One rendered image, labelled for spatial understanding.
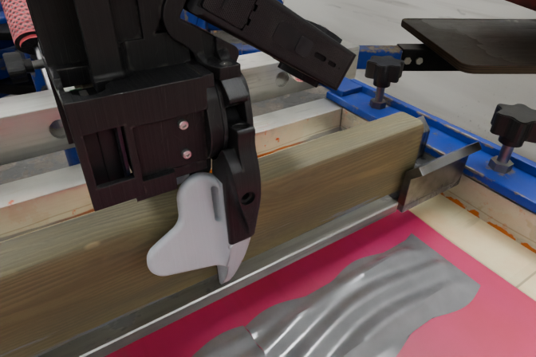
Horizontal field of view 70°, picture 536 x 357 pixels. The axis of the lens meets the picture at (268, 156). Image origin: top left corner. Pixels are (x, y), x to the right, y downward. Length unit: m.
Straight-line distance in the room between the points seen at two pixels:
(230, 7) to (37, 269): 0.16
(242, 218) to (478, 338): 0.20
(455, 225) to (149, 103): 0.32
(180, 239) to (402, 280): 0.19
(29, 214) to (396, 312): 0.32
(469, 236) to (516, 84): 1.99
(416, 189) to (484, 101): 2.11
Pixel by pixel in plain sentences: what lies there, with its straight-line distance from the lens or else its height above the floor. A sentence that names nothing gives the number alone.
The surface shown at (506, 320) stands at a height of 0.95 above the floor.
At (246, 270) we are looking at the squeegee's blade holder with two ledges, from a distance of 0.28.
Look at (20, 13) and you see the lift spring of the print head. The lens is 0.66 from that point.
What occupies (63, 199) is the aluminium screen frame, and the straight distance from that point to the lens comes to 0.40.
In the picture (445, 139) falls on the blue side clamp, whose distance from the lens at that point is 0.46.
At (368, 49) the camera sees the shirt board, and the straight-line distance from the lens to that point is 1.00.
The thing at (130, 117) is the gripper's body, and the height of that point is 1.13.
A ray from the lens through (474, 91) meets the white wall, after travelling 2.49.
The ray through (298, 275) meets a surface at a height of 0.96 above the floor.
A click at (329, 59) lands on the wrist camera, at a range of 0.23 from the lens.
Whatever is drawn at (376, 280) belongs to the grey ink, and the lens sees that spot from 0.34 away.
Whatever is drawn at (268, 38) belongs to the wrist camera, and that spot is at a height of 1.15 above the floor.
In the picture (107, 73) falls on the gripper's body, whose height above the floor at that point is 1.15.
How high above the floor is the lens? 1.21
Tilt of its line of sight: 33 degrees down
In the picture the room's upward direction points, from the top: 1 degrees clockwise
